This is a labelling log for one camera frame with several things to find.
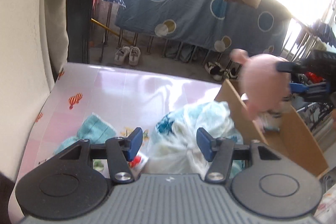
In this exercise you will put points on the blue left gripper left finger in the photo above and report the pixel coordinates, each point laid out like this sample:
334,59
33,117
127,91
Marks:
132,144

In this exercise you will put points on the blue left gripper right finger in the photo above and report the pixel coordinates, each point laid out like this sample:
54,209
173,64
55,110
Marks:
207,144

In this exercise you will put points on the teal knit towel bundle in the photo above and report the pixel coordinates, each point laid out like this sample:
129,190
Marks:
95,129

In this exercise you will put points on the pink plush pig toy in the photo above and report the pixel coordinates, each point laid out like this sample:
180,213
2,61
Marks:
260,80

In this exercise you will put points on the translucent teal-print plastic bag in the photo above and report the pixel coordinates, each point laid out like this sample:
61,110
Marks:
172,147

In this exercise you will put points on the black white sneakers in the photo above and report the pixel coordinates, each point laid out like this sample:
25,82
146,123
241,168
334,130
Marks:
218,73

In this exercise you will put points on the brown cardboard box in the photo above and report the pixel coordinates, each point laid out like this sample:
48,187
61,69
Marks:
294,140

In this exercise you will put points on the white sneaker right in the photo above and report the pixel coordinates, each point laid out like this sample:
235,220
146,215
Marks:
134,56

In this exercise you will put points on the yellow broom stick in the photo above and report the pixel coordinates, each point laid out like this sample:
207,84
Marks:
110,30

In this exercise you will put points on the blue dotted hanging blanket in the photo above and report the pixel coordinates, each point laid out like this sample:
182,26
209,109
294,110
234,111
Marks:
215,25

